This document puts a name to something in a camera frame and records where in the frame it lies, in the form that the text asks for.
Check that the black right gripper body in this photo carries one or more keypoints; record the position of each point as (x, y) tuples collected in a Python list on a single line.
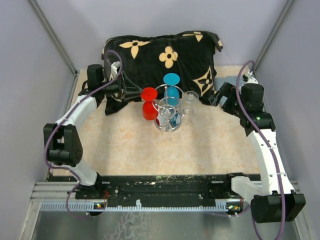
[(232, 105)]

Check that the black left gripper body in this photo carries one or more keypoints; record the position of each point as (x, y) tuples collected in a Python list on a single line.
[(116, 88)]

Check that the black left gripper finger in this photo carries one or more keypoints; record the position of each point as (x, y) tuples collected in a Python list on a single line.
[(132, 96), (129, 86)]

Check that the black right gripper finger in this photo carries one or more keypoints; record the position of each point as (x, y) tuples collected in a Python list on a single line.
[(218, 99), (226, 89)]

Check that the red plastic wine glass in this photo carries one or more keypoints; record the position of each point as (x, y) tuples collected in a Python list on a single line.
[(148, 95)]

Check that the clear wine glass front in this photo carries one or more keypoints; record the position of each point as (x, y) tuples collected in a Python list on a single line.
[(167, 112)]

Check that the clear wine glass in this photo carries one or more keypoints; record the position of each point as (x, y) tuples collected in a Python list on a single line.
[(167, 112), (190, 98)]

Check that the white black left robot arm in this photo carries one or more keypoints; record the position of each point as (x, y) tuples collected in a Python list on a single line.
[(62, 145)]

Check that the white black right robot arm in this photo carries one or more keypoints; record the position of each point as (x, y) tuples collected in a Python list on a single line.
[(275, 198)]

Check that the clear wine glass right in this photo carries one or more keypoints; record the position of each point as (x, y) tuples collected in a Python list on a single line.
[(190, 98)]

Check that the blue plastic wine glass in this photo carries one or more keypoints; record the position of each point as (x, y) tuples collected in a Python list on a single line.
[(171, 94)]

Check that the grey blue cloth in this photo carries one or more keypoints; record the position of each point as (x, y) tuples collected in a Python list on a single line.
[(219, 81)]

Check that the black floral blanket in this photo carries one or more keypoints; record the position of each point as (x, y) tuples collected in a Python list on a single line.
[(146, 60)]

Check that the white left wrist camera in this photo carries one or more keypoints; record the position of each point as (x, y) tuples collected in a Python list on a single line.
[(114, 69)]

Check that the chrome wire wine glass rack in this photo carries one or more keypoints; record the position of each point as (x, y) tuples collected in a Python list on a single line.
[(176, 121)]

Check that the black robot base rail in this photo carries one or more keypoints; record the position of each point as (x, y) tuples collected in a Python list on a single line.
[(161, 191)]

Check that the grey slotted cable duct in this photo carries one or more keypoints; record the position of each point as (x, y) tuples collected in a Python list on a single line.
[(91, 206)]

